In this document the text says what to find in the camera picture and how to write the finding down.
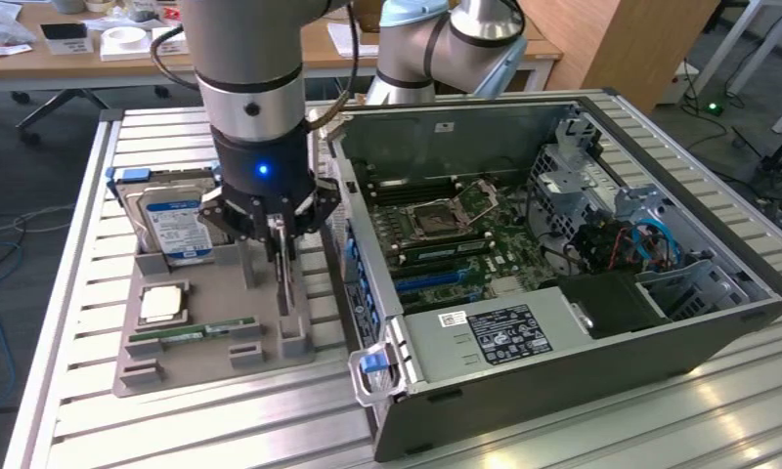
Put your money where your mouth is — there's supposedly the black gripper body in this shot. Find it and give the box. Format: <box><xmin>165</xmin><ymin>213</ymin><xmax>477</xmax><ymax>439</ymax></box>
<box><xmin>208</xmin><ymin>127</ymin><xmax>320</xmax><ymax>217</ymax></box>

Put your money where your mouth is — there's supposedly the green graphics card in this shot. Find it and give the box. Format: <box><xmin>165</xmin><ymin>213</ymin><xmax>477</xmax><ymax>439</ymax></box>
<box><xmin>266</xmin><ymin>215</ymin><xmax>301</xmax><ymax>320</ymax></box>

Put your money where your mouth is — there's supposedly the hard disk with blue label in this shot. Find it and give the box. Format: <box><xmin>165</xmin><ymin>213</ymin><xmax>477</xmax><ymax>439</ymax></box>
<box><xmin>117</xmin><ymin>170</ymin><xmax>236</xmax><ymax>268</ymax></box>

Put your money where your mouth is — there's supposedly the blue plastic disk caddy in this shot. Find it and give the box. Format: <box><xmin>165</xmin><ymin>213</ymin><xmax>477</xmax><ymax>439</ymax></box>
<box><xmin>102</xmin><ymin>163</ymin><xmax>224</xmax><ymax>206</ymax></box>

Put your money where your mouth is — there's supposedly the CPU socket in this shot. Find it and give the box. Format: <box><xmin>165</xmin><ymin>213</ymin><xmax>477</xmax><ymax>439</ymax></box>
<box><xmin>409</xmin><ymin>199</ymin><xmax>465</xmax><ymax>236</ymax></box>

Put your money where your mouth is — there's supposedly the grey parts rack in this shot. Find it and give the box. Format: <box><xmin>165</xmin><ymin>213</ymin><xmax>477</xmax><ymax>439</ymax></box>
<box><xmin>110</xmin><ymin>236</ymin><xmax>317</xmax><ymax>400</ymax></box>

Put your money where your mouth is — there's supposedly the silver CPU chip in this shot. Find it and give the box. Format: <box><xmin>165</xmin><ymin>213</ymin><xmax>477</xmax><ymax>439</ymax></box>
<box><xmin>135</xmin><ymin>286</ymin><xmax>188</xmax><ymax>323</ymax></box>

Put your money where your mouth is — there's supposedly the dark installed RAM stick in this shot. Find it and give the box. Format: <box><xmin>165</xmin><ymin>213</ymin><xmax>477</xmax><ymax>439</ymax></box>
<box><xmin>400</xmin><ymin>236</ymin><xmax>491</xmax><ymax>264</ymax></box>

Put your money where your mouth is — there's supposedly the long black expansion slot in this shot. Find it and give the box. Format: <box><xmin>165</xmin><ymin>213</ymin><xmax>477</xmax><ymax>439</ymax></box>
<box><xmin>389</xmin><ymin>258</ymin><xmax>468</xmax><ymax>276</ymax></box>

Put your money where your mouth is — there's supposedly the blue expansion slot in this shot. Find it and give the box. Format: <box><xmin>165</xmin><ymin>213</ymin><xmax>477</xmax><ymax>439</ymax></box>
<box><xmin>392</xmin><ymin>270</ymin><xmax>472</xmax><ymax>295</ymax></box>

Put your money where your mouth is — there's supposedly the green RAM stick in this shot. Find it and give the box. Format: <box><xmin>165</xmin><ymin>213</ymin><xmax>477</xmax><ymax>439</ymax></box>
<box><xmin>129</xmin><ymin>317</ymin><xmax>258</xmax><ymax>343</ymax></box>

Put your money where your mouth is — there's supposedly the metal socket cover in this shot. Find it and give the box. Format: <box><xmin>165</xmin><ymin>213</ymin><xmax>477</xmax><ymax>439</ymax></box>
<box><xmin>452</xmin><ymin>178</ymin><xmax>504</xmax><ymax>227</ymax></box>

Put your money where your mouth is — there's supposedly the green motherboard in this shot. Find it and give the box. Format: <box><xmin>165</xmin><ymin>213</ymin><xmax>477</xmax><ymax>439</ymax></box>
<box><xmin>363</xmin><ymin>168</ymin><xmax>566</xmax><ymax>317</ymax></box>

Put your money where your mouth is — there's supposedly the small white box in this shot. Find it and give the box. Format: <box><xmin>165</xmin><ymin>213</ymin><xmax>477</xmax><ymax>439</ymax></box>
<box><xmin>149</xmin><ymin>25</ymin><xmax>192</xmax><ymax>58</ymax></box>

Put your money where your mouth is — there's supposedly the white paper stack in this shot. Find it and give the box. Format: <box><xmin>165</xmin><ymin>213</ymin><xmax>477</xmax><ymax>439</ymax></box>
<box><xmin>326</xmin><ymin>21</ymin><xmax>383</xmax><ymax>61</ymax></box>

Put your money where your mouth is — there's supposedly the flat white box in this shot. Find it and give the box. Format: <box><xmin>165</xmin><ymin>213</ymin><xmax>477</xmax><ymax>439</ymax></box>
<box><xmin>98</xmin><ymin>37</ymin><xmax>158</xmax><ymax>64</ymax></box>

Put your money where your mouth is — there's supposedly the black chair base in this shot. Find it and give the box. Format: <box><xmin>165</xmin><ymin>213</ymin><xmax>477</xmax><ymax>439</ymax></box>
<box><xmin>14</xmin><ymin>87</ymin><xmax>115</xmax><ymax>146</ymax></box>

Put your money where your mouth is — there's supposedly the grey power supply unit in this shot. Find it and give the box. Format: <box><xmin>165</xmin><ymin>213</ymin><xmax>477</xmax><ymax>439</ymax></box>
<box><xmin>400</xmin><ymin>286</ymin><xmax>594</xmax><ymax>390</ymax></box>

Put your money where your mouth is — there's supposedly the white tape roll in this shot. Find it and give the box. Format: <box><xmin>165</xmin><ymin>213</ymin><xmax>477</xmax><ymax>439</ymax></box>
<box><xmin>101</xmin><ymin>26</ymin><xmax>145</xmax><ymax>50</ymax></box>

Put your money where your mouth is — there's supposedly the brown cardboard box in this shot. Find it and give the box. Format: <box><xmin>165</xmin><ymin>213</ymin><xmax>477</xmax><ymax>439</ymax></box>
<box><xmin>352</xmin><ymin>0</ymin><xmax>399</xmax><ymax>34</ymax></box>

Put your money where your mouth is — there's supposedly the tall metal disk bay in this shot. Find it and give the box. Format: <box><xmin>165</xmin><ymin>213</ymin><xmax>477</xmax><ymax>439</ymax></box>
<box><xmin>525</xmin><ymin>114</ymin><xmax>627</xmax><ymax>245</ymax></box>

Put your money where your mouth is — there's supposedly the dark small bag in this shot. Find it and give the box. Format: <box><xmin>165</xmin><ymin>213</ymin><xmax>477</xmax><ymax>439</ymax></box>
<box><xmin>126</xmin><ymin>0</ymin><xmax>164</xmax><ymax>24</ymax></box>

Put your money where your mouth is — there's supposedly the grey case release latch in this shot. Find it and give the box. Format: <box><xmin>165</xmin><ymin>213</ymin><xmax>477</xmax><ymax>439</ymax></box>
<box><xmin>346</xmin><ymin>340</ymin><xmax>407</xmax><ymax>407</ymax></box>

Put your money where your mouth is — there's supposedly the white box with black insert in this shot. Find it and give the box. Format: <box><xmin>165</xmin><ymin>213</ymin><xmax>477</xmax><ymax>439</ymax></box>
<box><xmin>39</xmin><ymin>22</ymin><xmax>95</xmax><ymax>57</ymax></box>

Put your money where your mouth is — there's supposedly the black drive power connector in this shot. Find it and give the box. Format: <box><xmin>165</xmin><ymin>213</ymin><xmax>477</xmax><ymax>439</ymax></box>
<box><xmin>571</xmin><ymin>224</ymin><xmax>622</xmax><ymax>273</ymax></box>

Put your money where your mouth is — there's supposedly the clear plastic bag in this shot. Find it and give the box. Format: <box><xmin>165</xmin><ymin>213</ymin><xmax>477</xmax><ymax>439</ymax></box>
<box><xmin>0</xmin><ymin>1</ymin><xmax>38</xmax><ymax>46</ymax></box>

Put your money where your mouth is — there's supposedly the open dark PC case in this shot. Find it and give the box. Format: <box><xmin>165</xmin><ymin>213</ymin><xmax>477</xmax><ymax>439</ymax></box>
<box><xmin>306</xmin><ymin>87</ymin><xmax>782</xmax><ymax>464</ymax></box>

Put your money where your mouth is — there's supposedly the wooden cabinet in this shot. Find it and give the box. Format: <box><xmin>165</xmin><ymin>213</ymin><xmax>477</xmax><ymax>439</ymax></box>
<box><xmin>520</xmin><ymin>0</ymin><xmax>722</xmax><ymax>114</ymax></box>

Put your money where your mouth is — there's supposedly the low metal disk bay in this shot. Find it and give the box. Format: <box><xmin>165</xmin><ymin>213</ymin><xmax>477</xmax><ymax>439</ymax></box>
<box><xmin>635</xmin><ymin>258</ymin><xmax>751</xmax><ymax>323</ymax></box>

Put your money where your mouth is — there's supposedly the white socket box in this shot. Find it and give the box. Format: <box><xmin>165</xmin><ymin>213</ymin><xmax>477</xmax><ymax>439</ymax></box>
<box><xmin>667</xmin><ymin>72</ymin><xmax>699</xmax><ymax>107</ymax></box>

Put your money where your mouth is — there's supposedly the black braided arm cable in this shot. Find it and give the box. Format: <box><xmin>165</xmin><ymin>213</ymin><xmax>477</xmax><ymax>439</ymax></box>
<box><xmin>147</xmin><ymin>0</ymin><xmax>361</xmax><ymax>132</ymax></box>

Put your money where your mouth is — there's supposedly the white floor cable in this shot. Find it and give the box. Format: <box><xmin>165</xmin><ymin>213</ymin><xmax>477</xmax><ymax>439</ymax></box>
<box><xmin>0</xmin><ymin>204</ymin><xmax>74</xmax><ymax>234</ymax></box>

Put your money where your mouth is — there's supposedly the blue floor cable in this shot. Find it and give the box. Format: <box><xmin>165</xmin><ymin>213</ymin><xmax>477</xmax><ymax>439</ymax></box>
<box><xmin>0</xmin><ymin>234</ymin><xmax>26</xmax><ymax>421</ymax></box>

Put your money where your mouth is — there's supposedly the red wire bundle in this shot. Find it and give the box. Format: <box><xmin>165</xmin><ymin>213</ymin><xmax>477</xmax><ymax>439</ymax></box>
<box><xmin>615</xmin><ymin>229</ymin><xmax>646</xmax><ymax>268</ymax></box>

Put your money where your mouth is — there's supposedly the blue disk wire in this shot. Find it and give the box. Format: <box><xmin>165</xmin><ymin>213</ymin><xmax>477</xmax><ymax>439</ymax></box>
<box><xmin>627</xmin><ymin>218</ymin><xmax>684</xmax><ymax>270</ymax></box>

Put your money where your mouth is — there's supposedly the white table frame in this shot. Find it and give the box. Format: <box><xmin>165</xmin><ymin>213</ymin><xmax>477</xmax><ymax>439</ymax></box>
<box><xmin>688</xmin><ymin>0</ymin><xmax>782</xmax><ymax>134</ymax></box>

